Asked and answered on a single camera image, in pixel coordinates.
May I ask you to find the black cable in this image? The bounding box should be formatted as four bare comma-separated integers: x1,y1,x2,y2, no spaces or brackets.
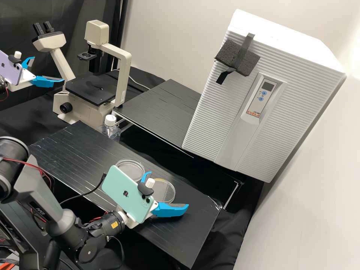
59,173,107,207

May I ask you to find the white-capped bottle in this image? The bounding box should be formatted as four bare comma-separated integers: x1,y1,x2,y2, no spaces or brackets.
99,114,122,143

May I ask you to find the black platform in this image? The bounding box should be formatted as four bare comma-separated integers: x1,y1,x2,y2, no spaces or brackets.
28,121,222,269
112,78,246,212

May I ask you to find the incubator door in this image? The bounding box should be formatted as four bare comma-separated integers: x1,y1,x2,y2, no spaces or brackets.
181,27,347,184

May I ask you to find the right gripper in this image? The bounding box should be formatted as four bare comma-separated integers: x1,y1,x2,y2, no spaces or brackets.
117,171,190,230

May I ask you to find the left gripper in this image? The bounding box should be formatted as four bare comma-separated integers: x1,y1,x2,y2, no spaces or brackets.
7,56,66,93

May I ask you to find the white cable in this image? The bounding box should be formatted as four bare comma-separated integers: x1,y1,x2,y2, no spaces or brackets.
130,76,151,90

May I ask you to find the left wrist camera phone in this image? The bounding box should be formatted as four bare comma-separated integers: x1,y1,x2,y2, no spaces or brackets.
0,50,24,86

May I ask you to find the wrist camera phone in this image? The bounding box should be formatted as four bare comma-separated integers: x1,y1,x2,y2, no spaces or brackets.
0,50,24,86
101,165,156,224

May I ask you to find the right wrist camera phone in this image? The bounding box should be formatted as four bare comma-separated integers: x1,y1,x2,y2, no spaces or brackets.
101,165,156,224

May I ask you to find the cream microscope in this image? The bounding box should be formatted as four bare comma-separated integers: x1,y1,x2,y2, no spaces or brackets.
31,19,133,125

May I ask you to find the white incubator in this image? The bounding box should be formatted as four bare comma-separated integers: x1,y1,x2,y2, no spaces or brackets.
226,8,347,78

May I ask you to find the petri dish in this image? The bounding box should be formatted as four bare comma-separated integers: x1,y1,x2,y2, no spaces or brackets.
116,158,146,182

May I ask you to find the petri dish lid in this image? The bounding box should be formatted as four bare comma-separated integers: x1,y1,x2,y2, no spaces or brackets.
153,178,177,204

